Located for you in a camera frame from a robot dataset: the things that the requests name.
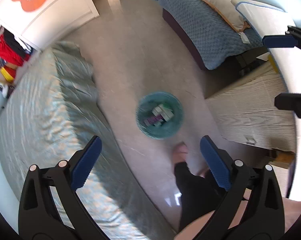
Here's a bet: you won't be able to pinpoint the white tall carton box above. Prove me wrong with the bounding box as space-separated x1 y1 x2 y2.
151 104 174 122

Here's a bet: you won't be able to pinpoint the purple toothbrush package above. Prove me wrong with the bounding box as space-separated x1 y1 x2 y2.
144 114 165 127

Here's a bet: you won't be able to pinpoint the teal lined trash bin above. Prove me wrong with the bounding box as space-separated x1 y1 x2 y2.
136 91 183 140

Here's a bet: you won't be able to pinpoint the wooden grey board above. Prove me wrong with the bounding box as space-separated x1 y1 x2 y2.
206 61 297 153

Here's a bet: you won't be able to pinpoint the person's left leg and slipper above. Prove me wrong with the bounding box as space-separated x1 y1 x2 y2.
172 142 226 231

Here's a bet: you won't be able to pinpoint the beige pillow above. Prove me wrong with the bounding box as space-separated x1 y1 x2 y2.
201 0 250 33

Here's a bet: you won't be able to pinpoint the blue knitted blanket bed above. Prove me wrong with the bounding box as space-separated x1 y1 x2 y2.
155 0 263 70

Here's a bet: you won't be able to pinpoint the green satin covered bed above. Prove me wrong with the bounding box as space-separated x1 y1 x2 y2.
0 41 175 239

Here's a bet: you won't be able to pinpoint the yellow bag in closet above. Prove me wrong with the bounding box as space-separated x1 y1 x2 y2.
0 66 17 83

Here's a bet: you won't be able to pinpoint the red hanging clothes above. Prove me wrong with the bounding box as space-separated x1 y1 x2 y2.
0 29 30 67

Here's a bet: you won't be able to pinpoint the white wardrobe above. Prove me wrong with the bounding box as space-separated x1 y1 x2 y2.
0 0 99 50

